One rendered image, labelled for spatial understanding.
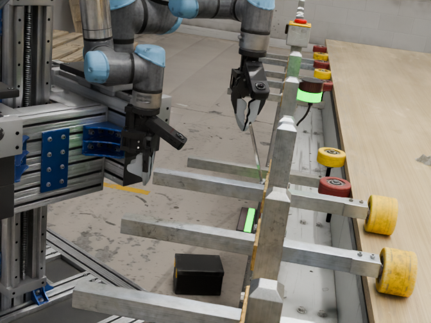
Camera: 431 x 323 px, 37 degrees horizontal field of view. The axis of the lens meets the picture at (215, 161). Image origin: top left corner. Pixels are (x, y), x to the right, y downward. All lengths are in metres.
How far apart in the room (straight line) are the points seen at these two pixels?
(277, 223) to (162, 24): 1.18
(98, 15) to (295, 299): 0.86
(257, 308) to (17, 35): 1.29
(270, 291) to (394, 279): 0.52
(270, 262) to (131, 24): 1.14
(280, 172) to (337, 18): 8.22
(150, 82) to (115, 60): 0.10
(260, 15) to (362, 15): 7.73
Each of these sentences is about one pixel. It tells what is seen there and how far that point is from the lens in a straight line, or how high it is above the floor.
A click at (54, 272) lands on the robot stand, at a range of 2.46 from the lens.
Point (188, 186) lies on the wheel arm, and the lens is 1.38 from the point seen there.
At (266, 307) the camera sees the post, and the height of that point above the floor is 1.12.
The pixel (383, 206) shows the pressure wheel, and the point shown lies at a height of 0.97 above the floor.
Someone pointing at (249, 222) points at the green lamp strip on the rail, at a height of 0.70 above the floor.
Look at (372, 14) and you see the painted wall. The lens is 9.30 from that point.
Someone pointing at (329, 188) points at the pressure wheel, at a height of 0.90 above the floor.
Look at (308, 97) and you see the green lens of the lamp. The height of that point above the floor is 1.11.
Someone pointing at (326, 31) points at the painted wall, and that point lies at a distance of 9.32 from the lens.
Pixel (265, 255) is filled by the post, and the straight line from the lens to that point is 0.90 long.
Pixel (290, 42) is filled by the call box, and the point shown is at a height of 1.16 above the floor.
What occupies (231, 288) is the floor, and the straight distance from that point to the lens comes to 2.86.
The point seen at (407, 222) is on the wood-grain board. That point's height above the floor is 0.90.
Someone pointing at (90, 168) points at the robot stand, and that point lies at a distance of 1.92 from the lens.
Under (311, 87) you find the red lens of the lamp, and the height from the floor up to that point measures 1.14.
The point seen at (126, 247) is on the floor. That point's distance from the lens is 3.10.
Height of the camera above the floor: 1.46
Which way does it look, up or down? 20 degrees down
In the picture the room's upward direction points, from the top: 7 degrees clockwise
